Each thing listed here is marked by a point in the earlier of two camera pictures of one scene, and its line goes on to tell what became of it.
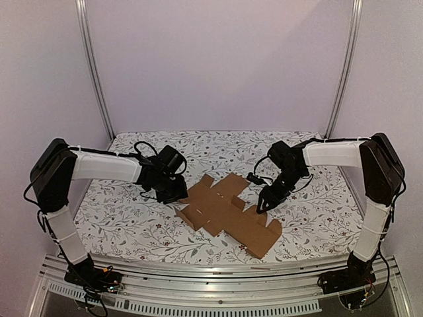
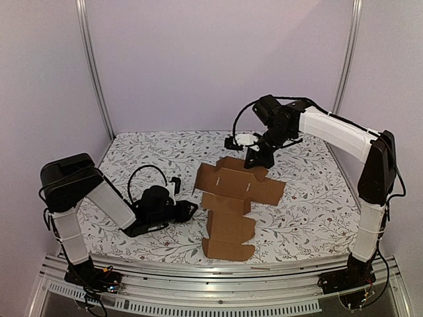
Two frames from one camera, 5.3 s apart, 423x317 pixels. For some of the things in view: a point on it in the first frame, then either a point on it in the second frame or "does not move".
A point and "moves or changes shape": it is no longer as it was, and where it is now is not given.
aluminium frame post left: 90,52 does not move
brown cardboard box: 217,209 moves or changes shape
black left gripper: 181,192 → 184,207
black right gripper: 269,193 → 260,152
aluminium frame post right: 346,69 does not move
